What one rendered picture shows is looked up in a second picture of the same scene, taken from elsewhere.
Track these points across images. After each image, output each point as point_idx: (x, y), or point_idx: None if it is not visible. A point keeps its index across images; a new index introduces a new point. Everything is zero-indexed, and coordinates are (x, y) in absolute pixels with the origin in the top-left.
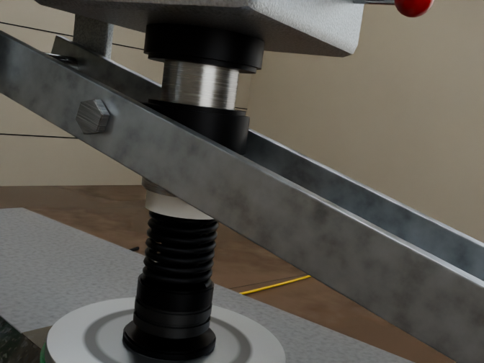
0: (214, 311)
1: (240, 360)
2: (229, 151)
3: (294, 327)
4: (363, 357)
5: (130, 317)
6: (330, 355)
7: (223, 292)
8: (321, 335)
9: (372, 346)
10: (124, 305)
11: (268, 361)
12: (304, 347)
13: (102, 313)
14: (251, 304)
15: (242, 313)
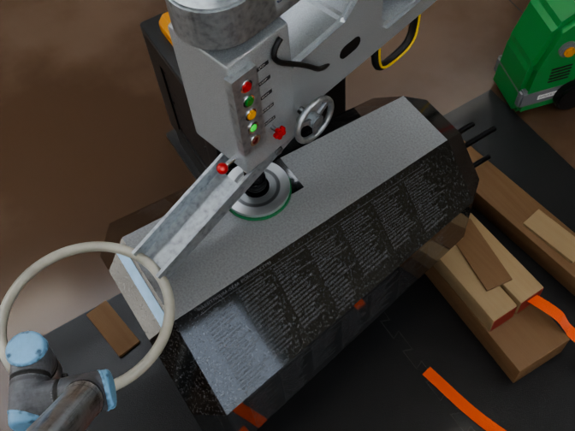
0: (277, 201)
1: (242, 202)
2: (219, 155)
3: (286, 234)
4: (261, 249)
5: (271, 178)
6: (263, 239)
7: (320, 217)
8: (278, 241)
9: (269, 256)
10: (281, 177)
11: (241, 209)
12: (269, 233)
13: (274, 171)
14: (308, 225)
15: (298, 220)
